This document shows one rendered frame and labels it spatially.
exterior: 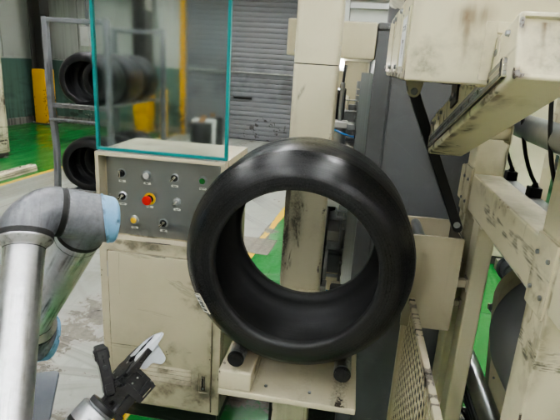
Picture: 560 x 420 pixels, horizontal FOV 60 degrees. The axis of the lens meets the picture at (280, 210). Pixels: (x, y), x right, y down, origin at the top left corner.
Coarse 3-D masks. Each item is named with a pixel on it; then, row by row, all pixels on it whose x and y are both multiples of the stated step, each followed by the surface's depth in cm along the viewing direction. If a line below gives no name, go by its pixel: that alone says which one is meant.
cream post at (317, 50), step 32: (320, 0) 136; (320, 32) 138; (320, 64) 140; (320, 96) 143; (320, 128) 145; (288, 192) 152; (288, 224) 155; (320, 224) 154; (288, 256) 158; (320, 256) 157; (288, 416) 175
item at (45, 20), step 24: (48, 24) 428; (48, 48) 431; (48, 72) 436; (72, 72) 469; (48, 96) 442; (72, 96) 450; (72, 120) 442; (72, 144) 463; (72, 168) 490; (96, 192) 462
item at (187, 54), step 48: (96, 0) 184; (144, 0) 181; (192, 0) 179; (96, 48) 189; (144, 48) 186; (192, 48) 183; (96, 96) 194; (144, 96) 191; (192, 96) 188; (96, 144) 200; (144, 144) 197; (192, 144) 194
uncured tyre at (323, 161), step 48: (288, 144) 118; (336, 144) 125; (240, 192) 114; (336, 192) 110; (384, 192) 112; (192, 240) 121; (240, 240) 147; (384, 240) 112; (240, 288) 148; (288, 288) 152; (336, 288) 149; (384, 288) 115; (240, 336) 125; (288, 336) 140; (336, 336) 121
